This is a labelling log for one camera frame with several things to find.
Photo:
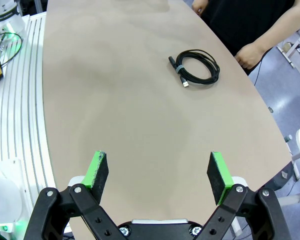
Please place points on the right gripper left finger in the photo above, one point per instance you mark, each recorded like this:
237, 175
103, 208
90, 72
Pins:
97, 180

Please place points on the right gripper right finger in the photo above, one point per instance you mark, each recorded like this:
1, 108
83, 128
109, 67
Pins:
220, 180

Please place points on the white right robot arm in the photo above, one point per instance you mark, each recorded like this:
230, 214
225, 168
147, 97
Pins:
2, 195

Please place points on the person's left forearm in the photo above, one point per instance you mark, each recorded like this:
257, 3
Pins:
280, 35

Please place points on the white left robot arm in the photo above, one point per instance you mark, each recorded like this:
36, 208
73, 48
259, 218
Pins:
7, 15

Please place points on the person's left hand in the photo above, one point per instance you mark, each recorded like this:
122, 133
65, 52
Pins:
250, 55

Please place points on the person's right hand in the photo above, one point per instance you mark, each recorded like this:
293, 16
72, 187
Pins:
198, 6

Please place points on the white standing desk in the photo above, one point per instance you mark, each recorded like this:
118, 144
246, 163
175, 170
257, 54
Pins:
291, 58

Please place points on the person in black T-shirt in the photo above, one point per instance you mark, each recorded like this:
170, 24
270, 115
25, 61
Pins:
240, 20

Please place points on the white slotted base plate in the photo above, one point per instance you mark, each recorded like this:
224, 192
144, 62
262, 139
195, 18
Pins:
27, 100

